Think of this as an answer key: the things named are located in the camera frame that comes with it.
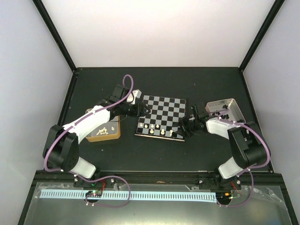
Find black and white chessboard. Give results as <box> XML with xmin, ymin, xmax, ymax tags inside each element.
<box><xmin>135</xmin><ymin>95</ymin><xmax>187</xmax><ymax>142</ymax></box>

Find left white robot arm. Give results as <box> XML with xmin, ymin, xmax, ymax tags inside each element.
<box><xmin>43</xmin><ymin>85</ymin><xmax>150</xmax><ymax>187</ymax></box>

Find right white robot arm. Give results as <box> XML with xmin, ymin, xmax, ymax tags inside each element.
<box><xmin>177</xmin><ymin>101</ymin><xmax>270</xmax><ymax>189</ymax></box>

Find black pieces in tray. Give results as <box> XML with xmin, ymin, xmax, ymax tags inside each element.
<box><xmin>213</xmin><ymin>105</ymin><xmax>245</xmax><ymax>123</ymax></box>

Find white pieces in tin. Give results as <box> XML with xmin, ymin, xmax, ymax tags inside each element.
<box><xmin>95</xmin><ymin>127</ymin><xmax>118</xmax><ymax>136</ymax></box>

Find right circuit board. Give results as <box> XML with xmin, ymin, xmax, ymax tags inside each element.
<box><xmin>216</xmin><ymin>192</ymin><xmax>240</xmax><ymax>200</ymax></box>

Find circuit board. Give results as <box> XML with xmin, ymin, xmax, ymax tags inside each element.
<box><xmin>216</xmin><ymin>192</ymin><xmax>240</xmax><ymax>200</ymax></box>
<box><xmin>85</xmin><ymin>190</ymin><xmax>103</xmax><ymax>198</ymax></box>

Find left circuit board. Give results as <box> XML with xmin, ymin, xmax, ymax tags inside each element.
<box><xmin>85</xmin><ymin>190</ymin><xmax>103</xmax><ymax>198</ymax></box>

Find gold tin tray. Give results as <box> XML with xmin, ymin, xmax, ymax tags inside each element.
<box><xmin>85</xmin><ymin>116</ymin><xmax>121</xmax><ymax>142</ymax></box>

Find pink mesh tray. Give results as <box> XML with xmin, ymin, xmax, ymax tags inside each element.
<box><xmin>205</xmin><ymin>98</ymin><xmax>245</xmax><ymax>123</ymax></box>

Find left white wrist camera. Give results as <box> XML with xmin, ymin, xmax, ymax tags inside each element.
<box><xmin>127</xmin><ymin>90</ymin><xmax>142</xmax><ymax>105</ymax></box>

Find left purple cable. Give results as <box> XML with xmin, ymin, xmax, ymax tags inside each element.
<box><xmin>43</xmin><ymin>75</ymin><xmax>135</xmax><ymax>173</ymax></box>

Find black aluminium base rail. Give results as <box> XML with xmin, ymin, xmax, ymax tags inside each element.
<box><xmin>35</xmin><ymin>170</ymin><xmax>285</xmax><ymax>188</ymax></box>

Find light blue slotted cable duct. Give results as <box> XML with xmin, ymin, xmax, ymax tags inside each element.
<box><xmin>39</xmin><ymin>189</ymin><xmax>217</xmax><ymax>203</ymax></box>

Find left black frame post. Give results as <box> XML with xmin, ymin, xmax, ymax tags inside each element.
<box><xmin>33</xmin><ymin>0</ymin><xmax>76</xmax><ymax>71</ymax></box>

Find black frame post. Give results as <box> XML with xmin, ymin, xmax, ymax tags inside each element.
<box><xmin>239</xmin><ymin>0</ymin><xmax>285</xmax><ymax>72</ymax></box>
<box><xmin>33</xmin><ymin>0</ymin><xmax>76</xmax><ymax>71</ymax></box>

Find right black frame post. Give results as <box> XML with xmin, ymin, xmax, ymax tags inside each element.
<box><xmin>239</xmin><ymin>0</ymin><xmax>285</xmax><ymax>72</ymax></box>

